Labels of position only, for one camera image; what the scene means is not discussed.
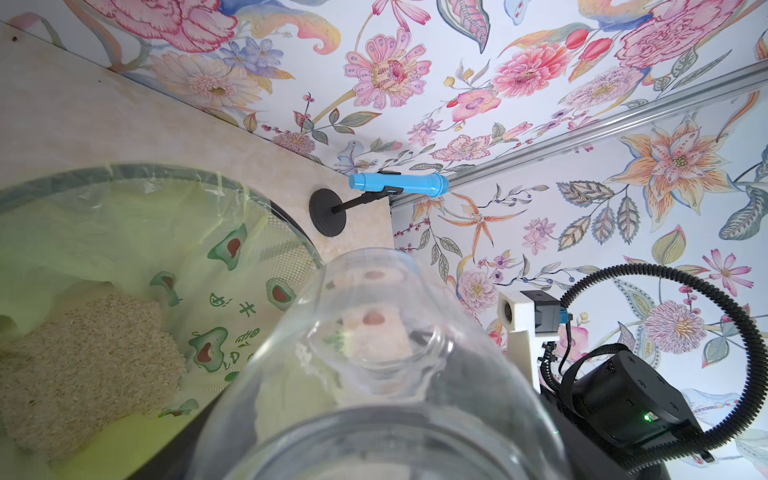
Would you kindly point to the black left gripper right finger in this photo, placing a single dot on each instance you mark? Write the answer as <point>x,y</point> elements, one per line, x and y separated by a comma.
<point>586,459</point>

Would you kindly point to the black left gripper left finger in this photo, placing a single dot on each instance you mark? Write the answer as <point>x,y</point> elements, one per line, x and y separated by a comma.
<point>173,461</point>

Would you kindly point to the jar brown lid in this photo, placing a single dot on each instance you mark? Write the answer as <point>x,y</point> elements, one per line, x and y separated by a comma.
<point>377,372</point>

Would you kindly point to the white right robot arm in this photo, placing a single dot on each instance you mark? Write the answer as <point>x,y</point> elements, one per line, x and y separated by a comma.
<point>633,414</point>

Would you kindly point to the rice pile in bin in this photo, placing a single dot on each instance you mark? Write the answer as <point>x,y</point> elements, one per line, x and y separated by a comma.
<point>85,369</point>

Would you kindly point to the green plastic bin liner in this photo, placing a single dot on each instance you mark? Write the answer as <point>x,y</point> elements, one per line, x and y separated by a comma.
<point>132,296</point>

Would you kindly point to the black mesh waste bin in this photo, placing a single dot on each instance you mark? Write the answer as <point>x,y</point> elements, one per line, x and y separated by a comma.
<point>157,215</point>

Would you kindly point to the blue toy microphone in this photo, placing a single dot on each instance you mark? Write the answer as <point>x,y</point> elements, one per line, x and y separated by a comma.
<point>432,185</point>

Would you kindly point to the aluminium corner post right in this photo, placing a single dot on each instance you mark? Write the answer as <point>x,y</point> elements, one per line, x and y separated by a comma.
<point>671,102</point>

